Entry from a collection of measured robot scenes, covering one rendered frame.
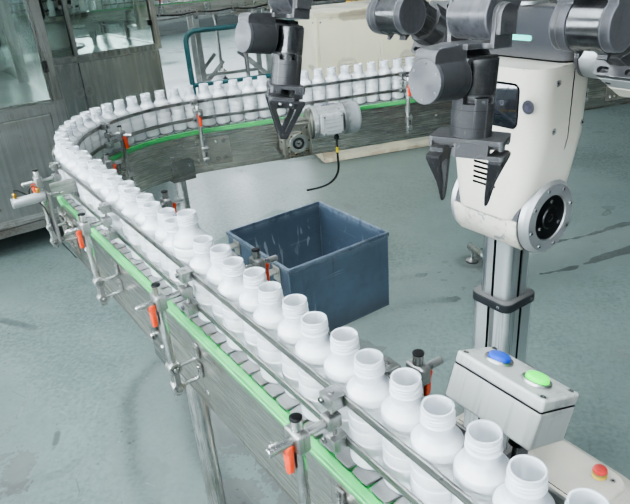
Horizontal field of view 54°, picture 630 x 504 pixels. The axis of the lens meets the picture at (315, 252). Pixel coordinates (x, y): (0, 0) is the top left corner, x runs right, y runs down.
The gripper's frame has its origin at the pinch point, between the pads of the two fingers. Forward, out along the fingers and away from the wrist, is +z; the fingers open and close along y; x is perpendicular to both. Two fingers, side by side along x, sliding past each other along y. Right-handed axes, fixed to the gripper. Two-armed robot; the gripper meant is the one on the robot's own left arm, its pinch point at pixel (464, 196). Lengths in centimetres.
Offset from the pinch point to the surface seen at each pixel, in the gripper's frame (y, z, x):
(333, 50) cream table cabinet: -186, 23, 375
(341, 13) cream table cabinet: -181, -4, 378
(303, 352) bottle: -15.7, 18.1, -21.8
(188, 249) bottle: -50, 17, -2
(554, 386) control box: 16.6, 18.3, -15.3
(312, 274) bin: -42, 37, 35
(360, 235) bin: -40, 36, 61
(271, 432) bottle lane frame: -23.2, 36.9, -18.9
